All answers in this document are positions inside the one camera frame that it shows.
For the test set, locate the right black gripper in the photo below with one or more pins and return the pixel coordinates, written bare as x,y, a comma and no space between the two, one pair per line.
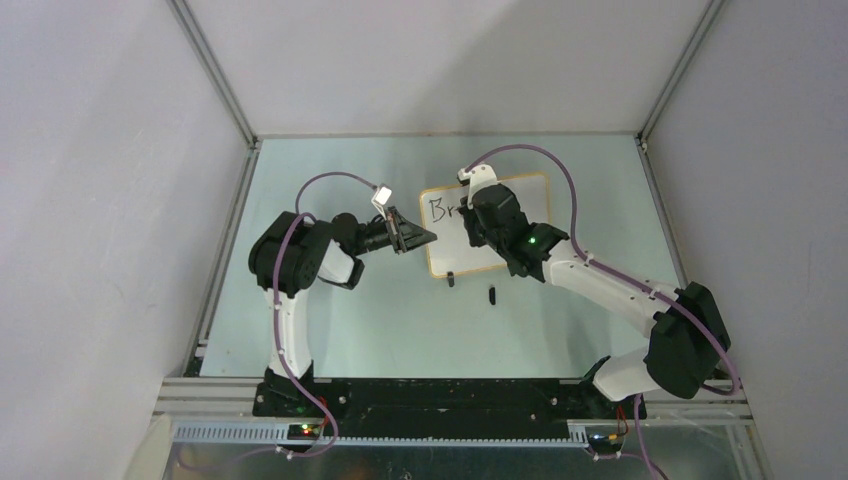
470,215

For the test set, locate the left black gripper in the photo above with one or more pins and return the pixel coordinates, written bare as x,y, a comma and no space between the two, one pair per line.
408,236

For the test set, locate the yellow framed whiteboard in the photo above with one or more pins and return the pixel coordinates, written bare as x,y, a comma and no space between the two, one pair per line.
451,252

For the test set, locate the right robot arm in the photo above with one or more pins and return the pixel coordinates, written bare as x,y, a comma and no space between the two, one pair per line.
683,326

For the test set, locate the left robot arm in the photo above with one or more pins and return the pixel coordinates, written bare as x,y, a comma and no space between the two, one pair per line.
293,253

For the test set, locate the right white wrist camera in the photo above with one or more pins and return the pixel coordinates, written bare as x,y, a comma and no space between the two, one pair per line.
475,179

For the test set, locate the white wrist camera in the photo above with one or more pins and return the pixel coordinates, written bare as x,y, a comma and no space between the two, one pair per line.
381,196
475,179

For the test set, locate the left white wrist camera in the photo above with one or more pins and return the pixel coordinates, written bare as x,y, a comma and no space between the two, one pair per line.
381,196

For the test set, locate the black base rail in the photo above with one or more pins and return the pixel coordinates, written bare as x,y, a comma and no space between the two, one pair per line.
447,408

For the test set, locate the white perforated cable tray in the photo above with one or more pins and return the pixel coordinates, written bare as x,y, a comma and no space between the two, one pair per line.
270,433

